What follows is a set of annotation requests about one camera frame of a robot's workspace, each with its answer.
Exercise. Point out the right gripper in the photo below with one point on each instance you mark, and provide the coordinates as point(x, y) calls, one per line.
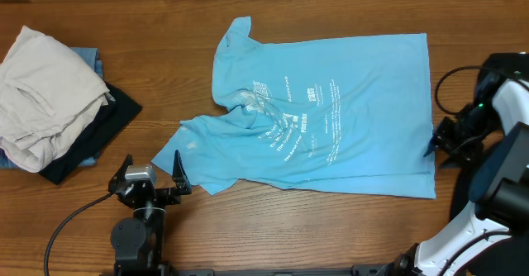
point(445, 140)

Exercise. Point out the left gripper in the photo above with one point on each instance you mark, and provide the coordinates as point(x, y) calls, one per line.
point(170, 196)

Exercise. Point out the light blue printed t-shirt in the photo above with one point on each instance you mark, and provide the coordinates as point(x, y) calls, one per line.
point(342, 115)

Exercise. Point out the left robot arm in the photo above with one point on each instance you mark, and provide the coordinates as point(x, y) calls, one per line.
point(138, 240)

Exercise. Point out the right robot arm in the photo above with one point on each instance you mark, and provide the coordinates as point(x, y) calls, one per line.
point(450, 251)

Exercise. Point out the black t-shirt right pile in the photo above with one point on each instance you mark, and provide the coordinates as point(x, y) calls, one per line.
point(463, 197)

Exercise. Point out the beige folded garment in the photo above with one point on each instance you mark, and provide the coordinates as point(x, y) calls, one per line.
point(49, 95)

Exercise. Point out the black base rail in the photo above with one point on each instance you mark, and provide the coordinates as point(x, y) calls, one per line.
point(285, 272)

